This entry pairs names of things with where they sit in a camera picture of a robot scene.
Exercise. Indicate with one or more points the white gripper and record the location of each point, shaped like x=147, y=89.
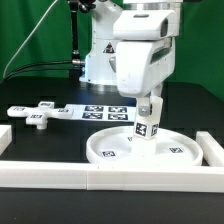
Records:
x=145, y=54

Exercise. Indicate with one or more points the white round table top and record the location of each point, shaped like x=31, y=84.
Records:
x=118, y=146

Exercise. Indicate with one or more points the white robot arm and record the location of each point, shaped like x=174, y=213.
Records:
x=100, y=63

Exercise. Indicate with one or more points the white sheet with markers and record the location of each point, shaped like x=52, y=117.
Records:
x=102, y=112

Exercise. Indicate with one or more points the white cross-shaped table base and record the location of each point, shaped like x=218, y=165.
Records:
x=39, y=115

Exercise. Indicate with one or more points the white U-shaped frame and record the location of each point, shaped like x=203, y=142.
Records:
x=208, y=177

